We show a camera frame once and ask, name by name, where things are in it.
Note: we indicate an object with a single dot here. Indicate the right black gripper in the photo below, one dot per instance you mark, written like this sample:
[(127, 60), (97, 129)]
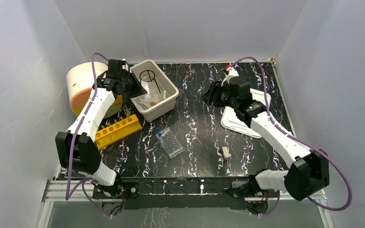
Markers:
[(208, 97)]

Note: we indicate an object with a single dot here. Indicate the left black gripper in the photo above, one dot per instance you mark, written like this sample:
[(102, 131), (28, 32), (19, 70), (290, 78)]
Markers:
[(133, 89)]

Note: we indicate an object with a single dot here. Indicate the white bin lid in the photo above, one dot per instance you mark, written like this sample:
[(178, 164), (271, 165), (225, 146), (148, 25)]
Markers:
[(230, 121)]

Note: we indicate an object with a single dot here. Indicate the beige plastic bin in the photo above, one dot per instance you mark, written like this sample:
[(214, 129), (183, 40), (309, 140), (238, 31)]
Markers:
[(161, 92)]

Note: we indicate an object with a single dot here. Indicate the yellow test tube rack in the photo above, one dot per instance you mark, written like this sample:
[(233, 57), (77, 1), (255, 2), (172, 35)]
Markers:
[(119, 130)]

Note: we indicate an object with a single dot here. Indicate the clear acrylic tube rack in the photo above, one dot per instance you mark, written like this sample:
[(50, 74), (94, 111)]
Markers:
[(170, 143)]

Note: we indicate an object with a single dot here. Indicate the white paper packet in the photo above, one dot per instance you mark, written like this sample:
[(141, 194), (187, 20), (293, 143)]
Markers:
[(152, 89)]

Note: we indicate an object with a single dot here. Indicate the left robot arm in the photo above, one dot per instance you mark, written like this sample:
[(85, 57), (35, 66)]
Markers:
[(93, 88)]

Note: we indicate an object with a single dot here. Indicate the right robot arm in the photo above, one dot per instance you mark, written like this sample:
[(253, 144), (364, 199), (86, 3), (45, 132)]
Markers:
[(308, 170)]

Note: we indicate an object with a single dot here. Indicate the cream and orange cylinder appliance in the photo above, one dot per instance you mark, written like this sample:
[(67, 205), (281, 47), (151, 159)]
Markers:
[(79, 85)]

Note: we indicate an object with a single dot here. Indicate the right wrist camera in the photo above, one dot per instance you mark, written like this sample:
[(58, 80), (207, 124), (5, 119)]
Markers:
[(229, 72)]

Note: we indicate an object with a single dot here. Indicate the black mounting base rail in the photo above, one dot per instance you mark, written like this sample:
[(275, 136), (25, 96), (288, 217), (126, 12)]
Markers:
[(193, 192)]

